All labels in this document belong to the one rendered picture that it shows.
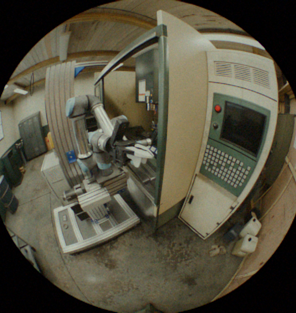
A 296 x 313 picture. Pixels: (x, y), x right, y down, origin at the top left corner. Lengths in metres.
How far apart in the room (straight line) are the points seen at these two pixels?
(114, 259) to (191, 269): 1.01
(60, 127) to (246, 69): 1.39
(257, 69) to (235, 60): 0.17
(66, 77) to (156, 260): 2.09
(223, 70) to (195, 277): 2.14
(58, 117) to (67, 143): 0.23
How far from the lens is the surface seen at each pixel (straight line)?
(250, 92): 0.84
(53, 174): 1.04
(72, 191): 1.02
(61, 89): 0.95
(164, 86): 0.56
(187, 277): 1.71
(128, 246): 1.68
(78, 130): 0.75
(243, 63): 0.91
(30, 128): 5.65
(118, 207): 1.74
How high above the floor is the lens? 1.62
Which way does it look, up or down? 30 degrees down
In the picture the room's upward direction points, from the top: straight up
